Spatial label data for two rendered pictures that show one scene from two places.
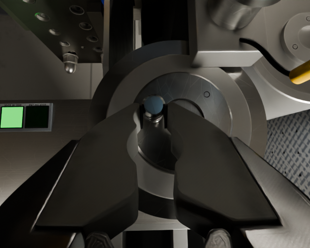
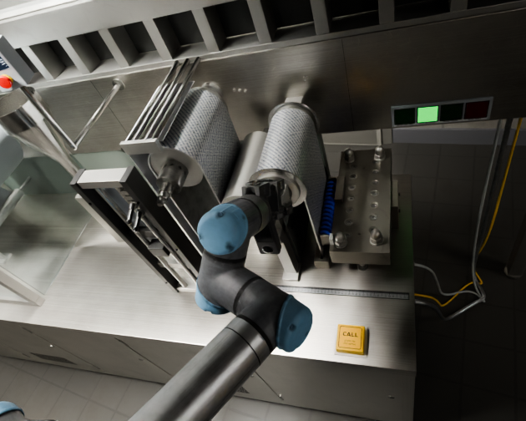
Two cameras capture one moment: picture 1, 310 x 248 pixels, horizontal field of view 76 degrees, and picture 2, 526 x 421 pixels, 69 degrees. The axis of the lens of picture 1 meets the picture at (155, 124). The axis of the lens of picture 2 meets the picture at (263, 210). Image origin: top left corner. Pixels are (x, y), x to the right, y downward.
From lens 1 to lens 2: 0.84 m
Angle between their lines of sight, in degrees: 47
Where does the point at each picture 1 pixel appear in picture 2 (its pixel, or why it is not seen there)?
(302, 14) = not seen: hidden behind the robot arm
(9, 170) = (430, 72)
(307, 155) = (219, 159)
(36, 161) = (403, 83)
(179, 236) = (265, 38)
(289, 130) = (225, 159)
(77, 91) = not seen: hidden behind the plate
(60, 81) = not seen: hidden behind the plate
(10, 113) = (429, 116)
